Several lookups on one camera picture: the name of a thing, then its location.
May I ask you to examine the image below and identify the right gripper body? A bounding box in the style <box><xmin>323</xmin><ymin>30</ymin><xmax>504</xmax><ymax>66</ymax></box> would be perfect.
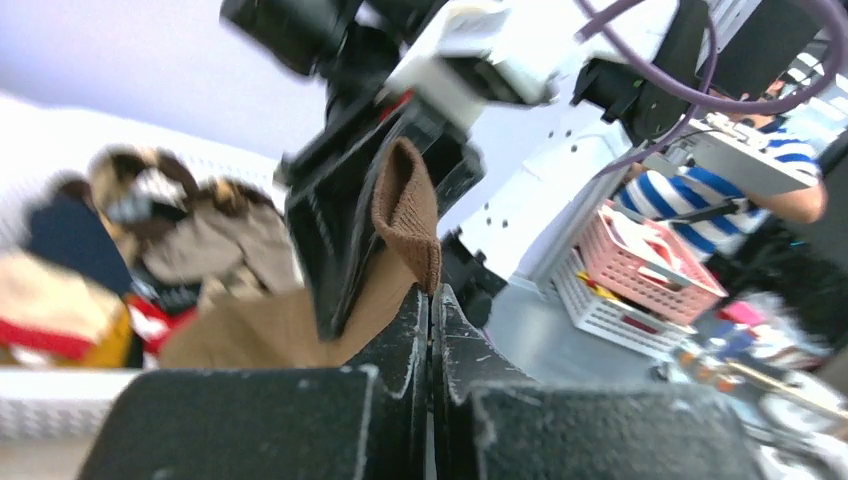
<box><xmin>274</xmin><ymin>86</ymin><xmax>488</xmax><ymax>220</ymax></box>

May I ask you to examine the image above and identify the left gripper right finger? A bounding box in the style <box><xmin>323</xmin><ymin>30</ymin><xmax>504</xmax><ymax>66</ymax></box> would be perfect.
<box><xmin>431</xmin><ymin>285</ymin><xmax>762</xmax><ymax>480</ymax></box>

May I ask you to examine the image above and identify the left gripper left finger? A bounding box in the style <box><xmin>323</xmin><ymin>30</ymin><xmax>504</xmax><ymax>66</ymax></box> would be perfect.
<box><xmin>79</xmin><ymin>290</ymin><xmax>429</xmax><ymax>480</ymax></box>

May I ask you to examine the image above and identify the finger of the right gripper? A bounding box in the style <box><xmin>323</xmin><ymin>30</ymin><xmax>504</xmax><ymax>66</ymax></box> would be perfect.
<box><xmin>285</xmin><ymin>138</ymin><xmax>411</xmax><ymax>342</ymax></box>

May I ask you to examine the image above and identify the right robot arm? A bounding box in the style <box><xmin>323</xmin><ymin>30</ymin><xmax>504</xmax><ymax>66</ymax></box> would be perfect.
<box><xmin>220</xmin><ymin>1</ymin><xmax>777</xmax><ymax>340</ymax></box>

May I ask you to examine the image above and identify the white background basket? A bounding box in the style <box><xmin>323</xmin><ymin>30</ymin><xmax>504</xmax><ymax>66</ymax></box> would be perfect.
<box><xmin>552</xmin><ymin>252</ymin><xmax>695</xmax><ymax>360</ymax></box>

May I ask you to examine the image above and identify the red white striped sock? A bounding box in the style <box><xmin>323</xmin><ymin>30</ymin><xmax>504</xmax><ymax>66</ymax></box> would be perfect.
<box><xmin>126</xmin><ymin>294</ymin><xmax>196</xmax><ymax>360</ymax></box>

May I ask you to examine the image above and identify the pink plastic basket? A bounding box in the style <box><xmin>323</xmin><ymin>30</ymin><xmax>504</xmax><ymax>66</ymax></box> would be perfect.
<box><xmin>577</xmin><ymin>201</ymin><xmax>727</xmax><ymax>325</ymax></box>

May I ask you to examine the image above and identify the navy blue sock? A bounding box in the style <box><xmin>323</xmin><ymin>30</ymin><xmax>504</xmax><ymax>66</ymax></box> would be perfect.
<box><xmin>24</xmin><ymin>194</ymin><xmax>133</xmax><ymax>296</ymax></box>

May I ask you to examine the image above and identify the white plastic laundry basket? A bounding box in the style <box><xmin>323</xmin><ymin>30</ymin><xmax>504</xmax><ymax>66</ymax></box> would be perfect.
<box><xmin>1</xmin><ymin>95</ymin><xmax>284</xmax><ymax>441</ymax></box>

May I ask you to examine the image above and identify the person in striped shirt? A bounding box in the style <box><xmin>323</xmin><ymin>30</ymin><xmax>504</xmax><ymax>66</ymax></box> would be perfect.
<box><xmin>612</xmin><ymin>72</ymin><xmax>829</xmax><ymax>263</ymax></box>

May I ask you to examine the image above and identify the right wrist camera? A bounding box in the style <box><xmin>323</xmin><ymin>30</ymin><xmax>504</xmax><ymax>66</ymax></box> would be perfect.
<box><xmin>385</xmin><ymin>1</ymin><xmax>586</xmax><ymax>131</ymax></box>

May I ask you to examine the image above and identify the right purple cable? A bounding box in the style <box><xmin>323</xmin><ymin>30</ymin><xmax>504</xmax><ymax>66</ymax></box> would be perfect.
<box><xmin>576</xmin><ymin>0</ymin><xmax>848</xmax><ymax>180</ymax></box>

